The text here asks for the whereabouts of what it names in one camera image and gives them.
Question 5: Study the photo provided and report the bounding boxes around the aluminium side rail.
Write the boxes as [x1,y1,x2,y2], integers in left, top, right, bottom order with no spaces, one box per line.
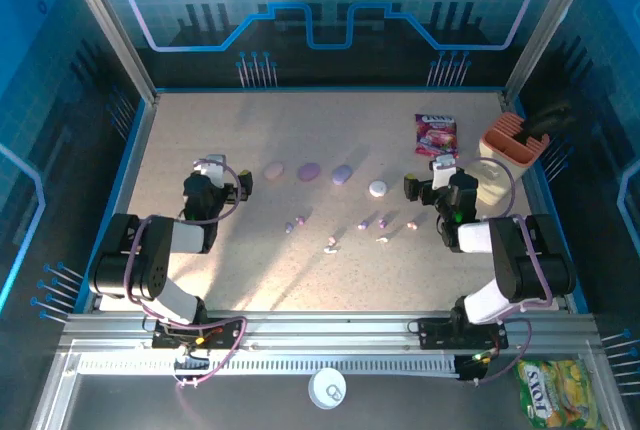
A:
[512,94,576,312]
[89,94,161,312]

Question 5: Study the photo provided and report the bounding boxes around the white slotted cable duct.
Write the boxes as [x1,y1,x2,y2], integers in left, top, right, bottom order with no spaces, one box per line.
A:
[77,355,461,376]

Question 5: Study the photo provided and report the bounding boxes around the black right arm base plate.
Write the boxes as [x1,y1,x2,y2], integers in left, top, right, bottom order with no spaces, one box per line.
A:
[417,317,510,351]

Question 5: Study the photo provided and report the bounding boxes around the white pull tab can lid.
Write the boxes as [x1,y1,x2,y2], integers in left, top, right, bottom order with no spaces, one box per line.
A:
[308,368,347,410]

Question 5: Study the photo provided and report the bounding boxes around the aluminium frame post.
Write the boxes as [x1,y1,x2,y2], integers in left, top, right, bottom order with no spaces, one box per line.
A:
[502,0,604,104]
[54,0,160,104]

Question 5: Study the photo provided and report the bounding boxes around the cream terracotta knife block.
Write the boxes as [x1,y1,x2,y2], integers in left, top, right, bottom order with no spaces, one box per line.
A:
[473,111,551,206]

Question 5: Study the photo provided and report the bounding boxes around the green yellow candy bag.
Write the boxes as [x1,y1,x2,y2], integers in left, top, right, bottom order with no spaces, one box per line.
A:
[513,358,609,430]

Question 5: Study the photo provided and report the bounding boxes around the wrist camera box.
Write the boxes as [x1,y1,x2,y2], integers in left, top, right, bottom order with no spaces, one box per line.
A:
[202,153,229,190]
[432,157,457,190]

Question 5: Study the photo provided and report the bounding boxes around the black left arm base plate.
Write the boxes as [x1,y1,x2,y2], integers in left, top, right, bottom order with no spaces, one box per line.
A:
[151,317,251,351]

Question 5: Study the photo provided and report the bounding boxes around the aluminium mounting rail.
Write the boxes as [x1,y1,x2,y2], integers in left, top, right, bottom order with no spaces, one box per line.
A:
[59,310,601,351]

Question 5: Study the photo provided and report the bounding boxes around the purple candy bag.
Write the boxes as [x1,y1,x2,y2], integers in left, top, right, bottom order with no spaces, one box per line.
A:
[413,113,460,160]

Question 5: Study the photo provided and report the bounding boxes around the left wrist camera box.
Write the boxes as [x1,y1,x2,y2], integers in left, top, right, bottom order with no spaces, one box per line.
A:
[202,153,229,190]

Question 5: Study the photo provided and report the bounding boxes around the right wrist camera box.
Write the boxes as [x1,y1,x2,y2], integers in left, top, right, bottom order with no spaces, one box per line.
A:
[432,157,457,190]

